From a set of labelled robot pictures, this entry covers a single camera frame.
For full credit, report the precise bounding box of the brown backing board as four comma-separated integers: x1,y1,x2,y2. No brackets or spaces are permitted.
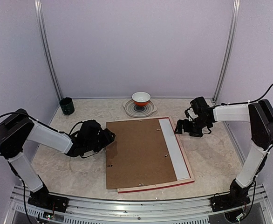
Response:
106,119,177,189

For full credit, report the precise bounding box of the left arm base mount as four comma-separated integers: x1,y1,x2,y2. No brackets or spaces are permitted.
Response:
28,191,69,213

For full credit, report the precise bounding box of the left aluminium post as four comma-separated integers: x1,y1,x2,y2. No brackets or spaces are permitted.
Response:
34,0,63,101

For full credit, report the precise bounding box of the red wooden picture frame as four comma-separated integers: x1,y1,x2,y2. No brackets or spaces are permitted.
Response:
117,116,195,194

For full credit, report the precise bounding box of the dark green mug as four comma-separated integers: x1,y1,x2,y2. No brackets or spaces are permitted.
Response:
59,97,75,115

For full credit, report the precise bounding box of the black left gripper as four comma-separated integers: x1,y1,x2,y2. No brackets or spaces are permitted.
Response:
85,129,116,153

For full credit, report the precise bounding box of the grey striped plate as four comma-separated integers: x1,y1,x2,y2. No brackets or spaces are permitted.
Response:
123,99,157,118

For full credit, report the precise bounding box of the orange white bowl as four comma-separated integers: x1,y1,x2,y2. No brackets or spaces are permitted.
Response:
132,92,151,106

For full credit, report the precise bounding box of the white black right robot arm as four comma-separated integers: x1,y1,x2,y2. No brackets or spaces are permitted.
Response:
174,97,273,207

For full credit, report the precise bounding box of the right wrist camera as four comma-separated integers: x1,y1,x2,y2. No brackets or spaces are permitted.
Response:
184,107,197,121

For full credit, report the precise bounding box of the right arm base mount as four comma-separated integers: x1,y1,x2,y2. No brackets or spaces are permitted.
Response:
210,194,251,212

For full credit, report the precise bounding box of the aluminium post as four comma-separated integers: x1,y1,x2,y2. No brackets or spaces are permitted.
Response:
212,0,241,102
34,0,63,101

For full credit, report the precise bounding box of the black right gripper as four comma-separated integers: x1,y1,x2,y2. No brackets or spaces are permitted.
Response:
175,116,211,137

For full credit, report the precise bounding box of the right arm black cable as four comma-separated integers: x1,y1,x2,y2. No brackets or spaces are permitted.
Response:
250,81,273,103

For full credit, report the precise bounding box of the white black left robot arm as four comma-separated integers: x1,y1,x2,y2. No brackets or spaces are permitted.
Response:
0,108,116,208

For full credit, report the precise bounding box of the right aluminium post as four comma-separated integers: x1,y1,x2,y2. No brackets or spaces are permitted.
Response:
212,0,241,102

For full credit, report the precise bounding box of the cat photo print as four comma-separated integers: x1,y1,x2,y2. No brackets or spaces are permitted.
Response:
158,118,191,181

